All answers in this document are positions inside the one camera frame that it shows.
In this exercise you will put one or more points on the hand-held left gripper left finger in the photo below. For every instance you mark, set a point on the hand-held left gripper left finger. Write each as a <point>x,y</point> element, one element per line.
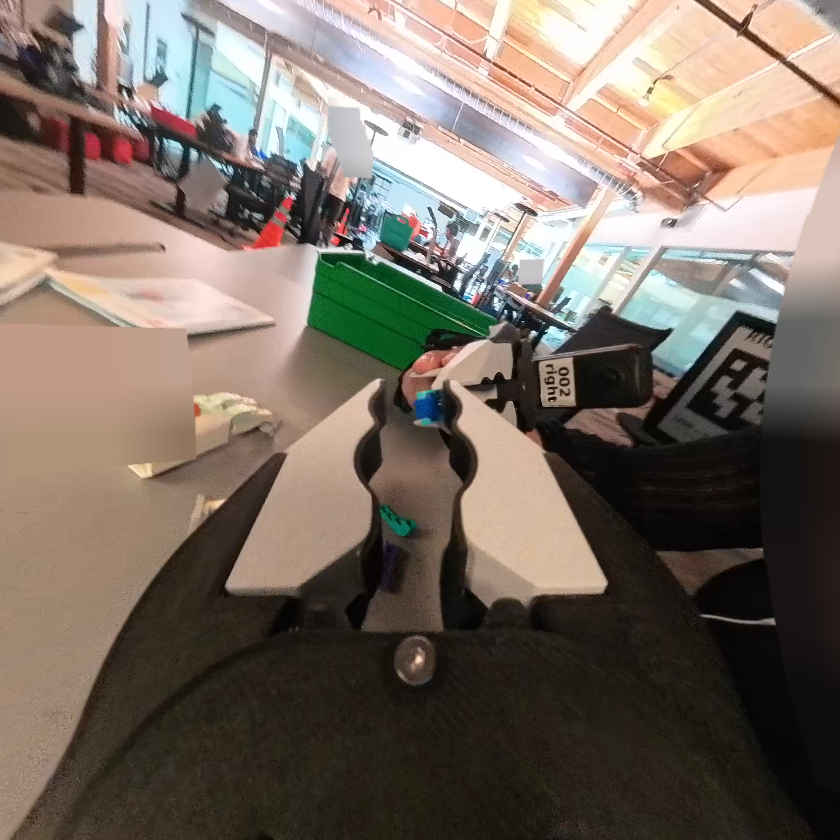
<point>302,518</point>

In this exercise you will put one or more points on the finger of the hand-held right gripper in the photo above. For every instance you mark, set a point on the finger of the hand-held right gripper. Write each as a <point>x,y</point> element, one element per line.
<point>479,361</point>
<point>502,403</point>

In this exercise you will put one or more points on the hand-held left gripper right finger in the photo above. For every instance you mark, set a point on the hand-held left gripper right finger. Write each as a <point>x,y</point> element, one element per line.
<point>531,525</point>

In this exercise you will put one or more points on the teal and blue lego assembly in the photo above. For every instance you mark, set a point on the teal and blue lego assembly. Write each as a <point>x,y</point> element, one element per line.
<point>430,407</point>

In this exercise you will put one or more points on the green lego plate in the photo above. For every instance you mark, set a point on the green lego plate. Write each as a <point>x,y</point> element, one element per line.
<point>397,520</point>

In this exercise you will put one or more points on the purple lego brick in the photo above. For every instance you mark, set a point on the purple lego brick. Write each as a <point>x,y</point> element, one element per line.
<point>392,564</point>

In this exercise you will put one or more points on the person's right forearm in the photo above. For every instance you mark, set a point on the person's right forearm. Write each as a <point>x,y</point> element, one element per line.
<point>656,485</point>

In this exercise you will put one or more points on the small white lego leg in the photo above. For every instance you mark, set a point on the small white lego leg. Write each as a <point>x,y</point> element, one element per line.
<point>207,512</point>

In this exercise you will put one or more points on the white lego unicorn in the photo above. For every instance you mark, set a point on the white lego unicorn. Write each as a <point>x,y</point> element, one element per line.
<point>236,417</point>

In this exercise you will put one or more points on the lego instruction booklet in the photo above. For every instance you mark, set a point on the lego instruction booklet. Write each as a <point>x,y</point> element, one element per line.
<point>177,302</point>

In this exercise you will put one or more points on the black mesh chair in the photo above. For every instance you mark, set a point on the black mesh chair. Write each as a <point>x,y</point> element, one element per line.
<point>623,328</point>

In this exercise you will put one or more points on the black and white tag board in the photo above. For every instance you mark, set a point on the black and white tag board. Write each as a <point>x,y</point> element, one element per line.
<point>722,387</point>

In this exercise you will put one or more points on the green plastic bin stack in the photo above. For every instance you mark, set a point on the green plastic bin stack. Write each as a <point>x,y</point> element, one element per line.
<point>367,308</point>

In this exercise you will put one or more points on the green tote bag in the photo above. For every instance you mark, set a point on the green tote bag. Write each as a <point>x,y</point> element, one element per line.
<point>396,229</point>

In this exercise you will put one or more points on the orange traffic cone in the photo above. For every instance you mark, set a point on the orange traffic cone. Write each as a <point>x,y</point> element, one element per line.
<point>275,226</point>

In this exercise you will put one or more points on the white panel stand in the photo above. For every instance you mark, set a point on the white panel stand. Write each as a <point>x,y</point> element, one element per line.
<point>205,184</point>

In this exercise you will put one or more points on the stacked pale instruction booklets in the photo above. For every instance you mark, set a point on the stacked pale instruction booklets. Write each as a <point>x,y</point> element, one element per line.
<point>19,269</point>

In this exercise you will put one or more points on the row of red bags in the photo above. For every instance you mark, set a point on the row of red bags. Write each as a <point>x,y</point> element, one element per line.
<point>98,141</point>

